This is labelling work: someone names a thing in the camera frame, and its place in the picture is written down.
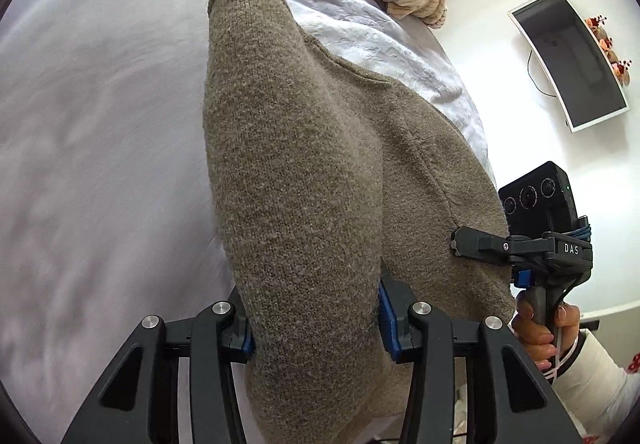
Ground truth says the black camera box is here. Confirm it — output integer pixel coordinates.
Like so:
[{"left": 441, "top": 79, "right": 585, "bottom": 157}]
[{"left": 498, "top": 161, "right": 579, "bottom": 239}]

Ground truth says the white sleeved right forearm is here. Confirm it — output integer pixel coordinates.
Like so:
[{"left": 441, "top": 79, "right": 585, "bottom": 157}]
[{"left": 552, "top": 330, "right": 639, "bottom": 443}]

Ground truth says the wall mounted monitor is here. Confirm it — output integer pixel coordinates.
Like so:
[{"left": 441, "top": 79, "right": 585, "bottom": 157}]
[{"left": 509, "top": 0, "right": 629, "bottom": 133}]

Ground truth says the monitor cable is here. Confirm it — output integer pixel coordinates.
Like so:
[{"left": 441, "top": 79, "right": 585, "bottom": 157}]
[{"left": 525, "top": 48, "right": 559, "bottom": 99}]

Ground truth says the olive brown knit sweater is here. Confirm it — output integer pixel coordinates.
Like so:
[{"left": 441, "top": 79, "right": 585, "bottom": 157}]
[{"left": 204, "top": 0, "right": 514, "bottom": 443}]

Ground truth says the person right hand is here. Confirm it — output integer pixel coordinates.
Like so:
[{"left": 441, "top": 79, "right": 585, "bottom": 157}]
[{"left": 511, "top": 292, "right": 580, "bottom": 372}]

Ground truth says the orange flower decoration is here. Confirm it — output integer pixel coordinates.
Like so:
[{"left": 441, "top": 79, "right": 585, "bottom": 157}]
[{"left": 585, "top": 14, "right": 632, "bottom": 86}]

